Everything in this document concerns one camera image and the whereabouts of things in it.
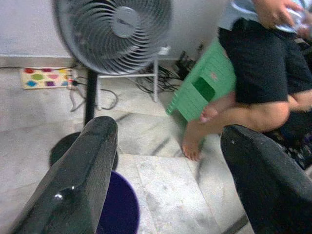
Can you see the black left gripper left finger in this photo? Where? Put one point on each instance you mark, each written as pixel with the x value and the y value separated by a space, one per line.
pixel 73 175

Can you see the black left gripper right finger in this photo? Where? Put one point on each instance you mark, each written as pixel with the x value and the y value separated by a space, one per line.
pixel 273 185

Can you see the clear plastic item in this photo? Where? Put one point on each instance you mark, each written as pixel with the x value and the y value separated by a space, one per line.
pixel 290 22

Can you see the dark purple bucket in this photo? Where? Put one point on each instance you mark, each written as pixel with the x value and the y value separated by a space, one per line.
pixel 122 207

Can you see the white power strip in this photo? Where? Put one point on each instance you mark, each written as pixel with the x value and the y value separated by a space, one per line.
pixel 73 79

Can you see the colourful shape puzzle board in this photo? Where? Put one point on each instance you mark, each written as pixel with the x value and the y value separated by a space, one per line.
pixel 44 78

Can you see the green plastic stool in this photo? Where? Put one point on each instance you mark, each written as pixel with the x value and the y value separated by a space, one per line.
pixel 195 97

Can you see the person in black shorts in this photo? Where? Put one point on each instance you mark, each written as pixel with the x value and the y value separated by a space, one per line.
pixel 258 61

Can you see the grey pedestal fan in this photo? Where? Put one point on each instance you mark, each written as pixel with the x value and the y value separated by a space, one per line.
pixel 114 31

